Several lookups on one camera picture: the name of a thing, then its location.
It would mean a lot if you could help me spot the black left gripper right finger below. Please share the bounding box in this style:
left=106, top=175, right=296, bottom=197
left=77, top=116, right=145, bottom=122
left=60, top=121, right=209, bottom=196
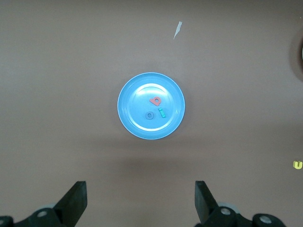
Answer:
left=194, top=181, right=288, bottom=227

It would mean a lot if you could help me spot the white tape scrap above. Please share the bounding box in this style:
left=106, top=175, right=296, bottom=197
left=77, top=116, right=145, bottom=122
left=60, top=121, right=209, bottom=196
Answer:
left=173, top=21, right=183, bottom=40

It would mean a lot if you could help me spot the blue plate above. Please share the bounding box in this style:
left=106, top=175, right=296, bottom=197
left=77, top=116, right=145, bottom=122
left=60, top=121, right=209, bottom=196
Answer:
left=117, top=72, right=186, bottom=140

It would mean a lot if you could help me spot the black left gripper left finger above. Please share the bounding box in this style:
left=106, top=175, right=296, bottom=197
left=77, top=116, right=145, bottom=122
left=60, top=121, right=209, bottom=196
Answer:
left=0, top=181, right=88, bottom=227

